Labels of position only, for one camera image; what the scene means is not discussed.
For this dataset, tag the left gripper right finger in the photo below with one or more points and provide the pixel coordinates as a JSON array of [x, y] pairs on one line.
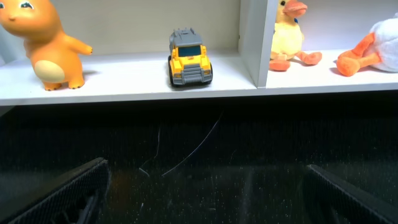
[[348, 199]]

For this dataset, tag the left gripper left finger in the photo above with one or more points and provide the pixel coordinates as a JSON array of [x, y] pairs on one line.
[[62, 193]]

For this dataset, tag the white shelf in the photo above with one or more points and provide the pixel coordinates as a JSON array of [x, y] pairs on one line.
[[130, 74]]

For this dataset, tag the orange dinosaur toy figure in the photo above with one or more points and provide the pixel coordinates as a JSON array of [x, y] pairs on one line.
[[46, 46]]

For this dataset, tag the white plush duck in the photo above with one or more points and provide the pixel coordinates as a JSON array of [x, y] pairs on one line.
[[382, 43]]

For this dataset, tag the yellow plush duck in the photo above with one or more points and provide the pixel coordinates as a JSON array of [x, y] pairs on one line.
[[286, 34]]

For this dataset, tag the grey and yellow toy truck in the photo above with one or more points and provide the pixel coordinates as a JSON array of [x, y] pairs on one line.
[[189, 62]]

